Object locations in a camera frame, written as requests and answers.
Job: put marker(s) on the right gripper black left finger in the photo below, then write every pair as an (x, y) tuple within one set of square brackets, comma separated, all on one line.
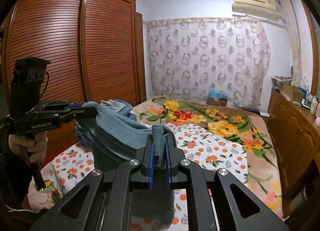
[(102, 200)]

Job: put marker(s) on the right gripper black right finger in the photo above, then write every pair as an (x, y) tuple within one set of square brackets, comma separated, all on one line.
[(217, 200)]

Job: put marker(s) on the person's left hand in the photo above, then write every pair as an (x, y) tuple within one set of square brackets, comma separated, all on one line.
[(37, 146)]

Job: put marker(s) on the white orange-print bed sheet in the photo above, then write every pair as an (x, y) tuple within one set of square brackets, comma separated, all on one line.
[(102, 200)]

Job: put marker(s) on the floral beige blanket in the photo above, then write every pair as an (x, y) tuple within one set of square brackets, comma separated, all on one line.
[(220, 137)]

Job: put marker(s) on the folded blue denim jeans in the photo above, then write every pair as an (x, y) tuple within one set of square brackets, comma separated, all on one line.
[(84, 139)]

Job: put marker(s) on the brown louvered wooden wardrobe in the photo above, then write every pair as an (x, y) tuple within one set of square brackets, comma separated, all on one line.
[(94, 48)]

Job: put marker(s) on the cardboard box with blue bag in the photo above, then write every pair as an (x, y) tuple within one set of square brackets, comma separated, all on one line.
[(217, 98)]

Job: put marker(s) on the wooden sideboard cabinet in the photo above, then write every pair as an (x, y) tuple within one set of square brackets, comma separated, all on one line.
[(295, 137)]

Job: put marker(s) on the brown cardboard box on cabinet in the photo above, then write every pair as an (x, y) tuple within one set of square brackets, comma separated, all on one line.
[(293, 92)]

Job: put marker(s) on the circle-patterned sheer curtain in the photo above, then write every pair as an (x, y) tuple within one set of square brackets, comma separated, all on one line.
[(194, 58)]

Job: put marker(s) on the tied beige side curtain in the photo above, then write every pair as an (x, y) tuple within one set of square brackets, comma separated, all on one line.
[(292, 28)]

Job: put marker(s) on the beige wall air conditioner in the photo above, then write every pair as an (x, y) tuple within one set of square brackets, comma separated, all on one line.
[(261, 8)]

